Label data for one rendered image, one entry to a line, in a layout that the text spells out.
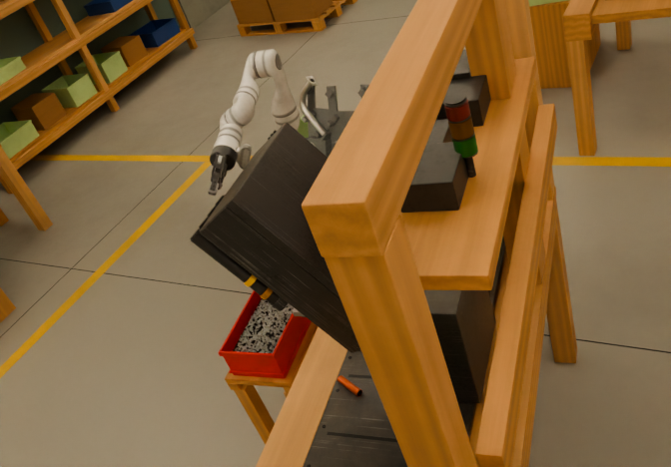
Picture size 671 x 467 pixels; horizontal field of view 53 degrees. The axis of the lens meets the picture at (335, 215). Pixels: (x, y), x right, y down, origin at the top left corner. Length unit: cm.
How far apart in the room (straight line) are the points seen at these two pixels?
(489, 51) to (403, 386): 97
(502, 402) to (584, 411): 159
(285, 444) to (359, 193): 124
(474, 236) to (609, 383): 179
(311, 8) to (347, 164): 665
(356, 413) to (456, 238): 76
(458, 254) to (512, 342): 27
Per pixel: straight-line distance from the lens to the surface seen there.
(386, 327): 97
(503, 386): 144
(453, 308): 166
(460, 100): 143
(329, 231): 87
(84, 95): 747
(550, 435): 292
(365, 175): 87
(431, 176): 143
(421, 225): 143
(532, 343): 204
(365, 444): 190
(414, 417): 113
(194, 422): 350
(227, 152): 196
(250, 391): 244
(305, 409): 203
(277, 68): 234
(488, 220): 140
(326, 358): 214
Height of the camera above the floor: 238
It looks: 33 degrees down
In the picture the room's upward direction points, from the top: 20 degrees counter-clockwise
